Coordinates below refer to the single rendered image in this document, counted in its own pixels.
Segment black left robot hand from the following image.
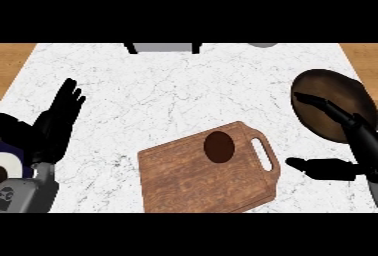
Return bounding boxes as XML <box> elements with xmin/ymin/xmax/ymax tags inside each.
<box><xmin>0</xmin><ymin>77</ymin><xmax>88</xmax><ymax>165</ymax></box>

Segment grey appliance with black legs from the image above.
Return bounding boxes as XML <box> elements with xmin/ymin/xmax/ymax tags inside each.
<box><xmin>122</xmin><ymin>43</ymin><xmax>203</xmax><ymax>55</ymax></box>

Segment dark brown cupcake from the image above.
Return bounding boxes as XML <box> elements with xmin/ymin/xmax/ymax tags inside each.
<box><xmin>202</xmin><ymin>130</ymin><xmax>236</xmax><ymax>164</ymax></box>

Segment dark brown round pan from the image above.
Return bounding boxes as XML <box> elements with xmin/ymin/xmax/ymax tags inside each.
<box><xmin>289</xmin><ymin>68</ymin><xmax>378</xmax><ymax>145</ymax></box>

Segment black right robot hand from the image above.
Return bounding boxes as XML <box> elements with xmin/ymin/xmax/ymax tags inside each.
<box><xmin>284</xmin><ymin>91</ymin><xmax>378</xmax><ymax>183</ymax></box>

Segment grey round object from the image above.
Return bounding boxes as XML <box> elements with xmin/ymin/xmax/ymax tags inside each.
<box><xmin>246</xmin><ymin>43</ymin><xmax>280</xmax><ymax>49</ymax></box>

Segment brown wooden cutting board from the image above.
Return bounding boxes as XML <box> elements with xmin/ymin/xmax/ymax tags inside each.
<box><xmin>135</xmin><ymin>120</ymin><xmax>281</xmax><ymax>214</ymax></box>

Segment blue and white object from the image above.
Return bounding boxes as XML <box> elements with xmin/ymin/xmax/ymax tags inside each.
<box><xmin>0</xmin><ymin>139</ymin><xmax>35</xmax><ymax>181</ymax></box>

